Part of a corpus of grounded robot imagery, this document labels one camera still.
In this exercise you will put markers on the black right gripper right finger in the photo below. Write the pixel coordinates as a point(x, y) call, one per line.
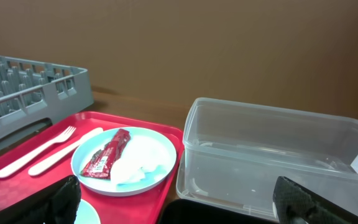
point(297, 204)

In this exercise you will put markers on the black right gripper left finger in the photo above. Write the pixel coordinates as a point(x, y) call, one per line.
point(56, 204)

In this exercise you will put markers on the light blue bowl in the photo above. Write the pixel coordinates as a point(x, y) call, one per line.
point(86, 214)

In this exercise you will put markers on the cream plastic spoon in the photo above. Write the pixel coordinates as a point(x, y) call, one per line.
point(54, 158)

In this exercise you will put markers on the red ketchup packet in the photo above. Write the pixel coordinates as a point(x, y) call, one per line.
point(100, 164)

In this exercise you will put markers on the white plastic fork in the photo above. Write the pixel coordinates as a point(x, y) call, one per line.
point(22, 161)

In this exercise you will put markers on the white napkin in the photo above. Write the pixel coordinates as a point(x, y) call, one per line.
point(142, 155)

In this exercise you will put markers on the grey dishwasher rack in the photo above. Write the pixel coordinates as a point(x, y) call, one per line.
point(33, 94)

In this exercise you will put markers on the black waste tray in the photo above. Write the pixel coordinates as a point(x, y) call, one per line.
point(183, 211)

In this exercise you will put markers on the light blue plate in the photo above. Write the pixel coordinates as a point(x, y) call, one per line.
point(85, 151)

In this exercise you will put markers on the red plastic tray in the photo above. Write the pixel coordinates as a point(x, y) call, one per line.
point(141, 208)

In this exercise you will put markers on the clear plastic bin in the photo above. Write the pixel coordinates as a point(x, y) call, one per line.
point(234, 153)

